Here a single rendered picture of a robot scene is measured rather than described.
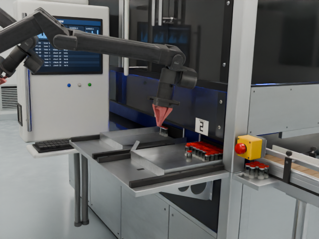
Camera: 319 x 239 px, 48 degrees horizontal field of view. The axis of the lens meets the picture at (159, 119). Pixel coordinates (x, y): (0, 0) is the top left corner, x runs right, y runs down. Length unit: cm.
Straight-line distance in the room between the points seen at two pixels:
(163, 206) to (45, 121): 79
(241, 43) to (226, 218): 67
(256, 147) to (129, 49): 55
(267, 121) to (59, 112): 115
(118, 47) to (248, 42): 46
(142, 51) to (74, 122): 101
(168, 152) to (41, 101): 80
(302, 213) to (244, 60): 58
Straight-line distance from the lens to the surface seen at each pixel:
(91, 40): 115
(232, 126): 133
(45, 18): 112
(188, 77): 126
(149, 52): 118
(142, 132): 187
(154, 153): 153
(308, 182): 129
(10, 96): 663
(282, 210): 168
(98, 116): 214
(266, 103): 142
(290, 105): 153
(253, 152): 128
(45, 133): 206
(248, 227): 156
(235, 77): 131
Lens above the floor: 134
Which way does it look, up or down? 12 degrees down
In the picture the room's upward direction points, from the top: 2 degrees clockwise
